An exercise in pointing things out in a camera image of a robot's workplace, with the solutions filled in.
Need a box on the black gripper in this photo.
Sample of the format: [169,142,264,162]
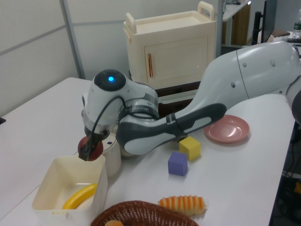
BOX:
[78,126,111,162]

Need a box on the red toy apple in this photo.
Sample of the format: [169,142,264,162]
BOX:
[77,137,104,161]

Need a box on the cream square plastic container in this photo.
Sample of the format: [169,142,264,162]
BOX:
[31,153,109,226]

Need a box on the small white lidded bin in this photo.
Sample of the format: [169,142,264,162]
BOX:
[100,132,122,178]

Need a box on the yellow toy banana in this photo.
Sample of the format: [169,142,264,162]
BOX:
[61,182,98,210]

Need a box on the golden toy bread bun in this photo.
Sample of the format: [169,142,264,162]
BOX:
[104,219,124,226]

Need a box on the brown wicker basket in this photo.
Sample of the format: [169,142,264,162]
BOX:
[90,200,201,226]

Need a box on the purple foam cube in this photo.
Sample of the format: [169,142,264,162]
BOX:
[167,151,189,177]

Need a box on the yellow foam cube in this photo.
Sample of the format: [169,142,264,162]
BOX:
[179,136,201,162]

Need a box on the orange striped toy bread roll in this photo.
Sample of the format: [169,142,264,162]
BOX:
[157,194,208,217]

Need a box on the pink plastic plate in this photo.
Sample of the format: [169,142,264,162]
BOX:
[203,114,251,144]

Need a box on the wooden background shelf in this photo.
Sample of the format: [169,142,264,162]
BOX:
[221,0,252,47]

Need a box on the black monitor stand pole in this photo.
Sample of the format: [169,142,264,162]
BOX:
[251,11,263,47]

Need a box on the clear plastic bottle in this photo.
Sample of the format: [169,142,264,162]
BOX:
[292,8,301,40]

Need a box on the cream toy cabinet with handles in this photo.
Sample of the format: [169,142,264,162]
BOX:
[123,0,217,90]

